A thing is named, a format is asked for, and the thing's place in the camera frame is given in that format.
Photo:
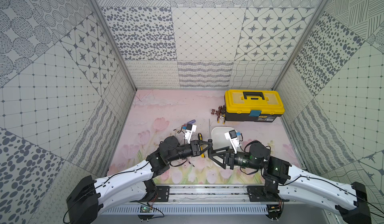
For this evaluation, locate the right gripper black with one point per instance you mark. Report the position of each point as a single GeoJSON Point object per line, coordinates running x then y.
{"type": "Point", "coordinates": [229, 159]}

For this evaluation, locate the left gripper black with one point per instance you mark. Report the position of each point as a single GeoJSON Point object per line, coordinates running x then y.
{"type": "Point", "coordinates": [195, 148]}

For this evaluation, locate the black yellow oval-grip screwdriver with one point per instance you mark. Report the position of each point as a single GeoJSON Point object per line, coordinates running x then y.
{"type": "Point", "coordinates": [200, 138]}

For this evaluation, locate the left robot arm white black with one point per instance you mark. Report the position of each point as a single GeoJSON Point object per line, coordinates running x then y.
{"type": "Point", "coordinates": [91, 197]}

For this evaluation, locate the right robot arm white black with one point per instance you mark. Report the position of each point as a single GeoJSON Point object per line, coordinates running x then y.
{"type": "Point", "coordinates": [288, 182]}

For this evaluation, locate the white plastic storage box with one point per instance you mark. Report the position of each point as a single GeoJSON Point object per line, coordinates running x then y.
{"type": "Point", "coordinates": [218, 137]}

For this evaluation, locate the red brown small tool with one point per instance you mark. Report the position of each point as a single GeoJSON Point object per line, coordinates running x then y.
{"type": "Point", "coordinates": [215, 112]}

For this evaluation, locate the yellow black toolbox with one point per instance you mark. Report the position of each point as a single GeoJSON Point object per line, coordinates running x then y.
{"type": "Point", "coordinates": [253, 106]}

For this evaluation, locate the right circuit board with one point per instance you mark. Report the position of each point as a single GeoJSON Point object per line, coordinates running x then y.
{"type": "Point", "coordinates": [274, 212]}

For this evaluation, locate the circuit board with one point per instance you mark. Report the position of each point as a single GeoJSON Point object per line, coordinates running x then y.
{"type": "Point", "coordinates": [145, 213]}
{"type": "Point", "coordinates": [274, 212]}

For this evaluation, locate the left circuit board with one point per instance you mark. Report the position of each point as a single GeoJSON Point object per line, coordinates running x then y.
{"type": "Point", "coordinates": [145, 213]}

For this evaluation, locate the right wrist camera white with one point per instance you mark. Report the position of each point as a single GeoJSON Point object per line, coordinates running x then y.
{"type": "Point", "coordinates": [233, 137]}

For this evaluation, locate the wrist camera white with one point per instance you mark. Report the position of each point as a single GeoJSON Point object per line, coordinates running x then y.
{"type": "Point", "coordinates": [188, 130]}
{"type": "Point", "coordinates": [233, 137]}

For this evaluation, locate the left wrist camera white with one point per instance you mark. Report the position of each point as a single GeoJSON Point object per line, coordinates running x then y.
{"type": "Point", "coordinates": [188, 130]}

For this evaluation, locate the blue transparent handle screwdriver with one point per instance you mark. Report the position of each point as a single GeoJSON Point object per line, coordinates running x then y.
{"type": "Point", "coordinates": [190, 122]}

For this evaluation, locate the yellow handled pliers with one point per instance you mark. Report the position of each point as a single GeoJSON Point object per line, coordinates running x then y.
{"type": "Point", "coordinates": [221, 112]}

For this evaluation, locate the aluminium rail frame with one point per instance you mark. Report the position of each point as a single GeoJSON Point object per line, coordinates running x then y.
{"type": "Point", "coordinates": [206, 194]}

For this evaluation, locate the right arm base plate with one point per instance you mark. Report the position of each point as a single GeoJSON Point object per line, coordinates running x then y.
{"type": "Point", "coordinates": [257, 193]}

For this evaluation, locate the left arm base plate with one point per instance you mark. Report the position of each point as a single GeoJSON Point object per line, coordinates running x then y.
{"type": "Point", "coordinates": [158, 194]}

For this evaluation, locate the white slotted cable duct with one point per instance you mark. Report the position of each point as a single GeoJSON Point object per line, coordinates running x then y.
{"type": "Point", "coordinates": [192, 210]}

